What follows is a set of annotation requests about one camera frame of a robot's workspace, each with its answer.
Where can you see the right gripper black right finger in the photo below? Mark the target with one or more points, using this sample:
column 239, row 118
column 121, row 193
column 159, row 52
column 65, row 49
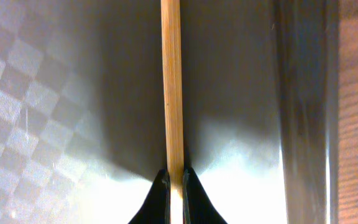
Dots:
column 197, row 207

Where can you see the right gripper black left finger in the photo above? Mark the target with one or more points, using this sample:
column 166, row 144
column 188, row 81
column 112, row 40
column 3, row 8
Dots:
column 156, row 206

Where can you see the dark brown serving tray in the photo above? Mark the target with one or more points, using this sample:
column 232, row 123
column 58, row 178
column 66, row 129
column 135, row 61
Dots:
column 82, row 125

